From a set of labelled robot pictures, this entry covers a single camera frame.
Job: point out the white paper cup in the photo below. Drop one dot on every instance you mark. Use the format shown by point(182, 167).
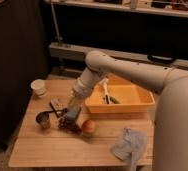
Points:
point(38, 86)

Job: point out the wooden table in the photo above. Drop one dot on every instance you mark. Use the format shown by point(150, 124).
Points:
point(54, 148)

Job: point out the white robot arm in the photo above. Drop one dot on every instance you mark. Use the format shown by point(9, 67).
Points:
point(170, 150)

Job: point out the orange apple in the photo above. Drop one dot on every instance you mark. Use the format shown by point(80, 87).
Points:
point(88, 128)

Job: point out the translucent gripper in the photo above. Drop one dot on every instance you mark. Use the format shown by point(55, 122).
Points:
point(73, 109)

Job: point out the black handle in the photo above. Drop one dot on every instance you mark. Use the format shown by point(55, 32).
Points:
point(160, 59)

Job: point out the grey cloth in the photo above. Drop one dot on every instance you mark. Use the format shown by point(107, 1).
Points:
point(130, 147)

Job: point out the dark grape bunch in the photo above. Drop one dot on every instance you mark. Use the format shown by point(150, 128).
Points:
point(69, 126)

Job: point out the white dish brush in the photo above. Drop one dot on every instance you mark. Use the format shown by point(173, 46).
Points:
point(104, 83)

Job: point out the brown chocolate bar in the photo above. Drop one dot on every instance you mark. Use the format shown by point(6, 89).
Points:
point(57, 107)

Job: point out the yellow plastic bin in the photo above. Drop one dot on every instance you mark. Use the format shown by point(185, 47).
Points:
point(128, 97)

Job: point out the metal fork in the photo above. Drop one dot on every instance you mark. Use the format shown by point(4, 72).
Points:
point(52, 112)

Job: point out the metal cup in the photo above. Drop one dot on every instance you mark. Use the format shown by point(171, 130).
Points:
point(43, 120)

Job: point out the grey metal shelf beam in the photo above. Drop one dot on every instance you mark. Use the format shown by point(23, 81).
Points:
point(76, 52)

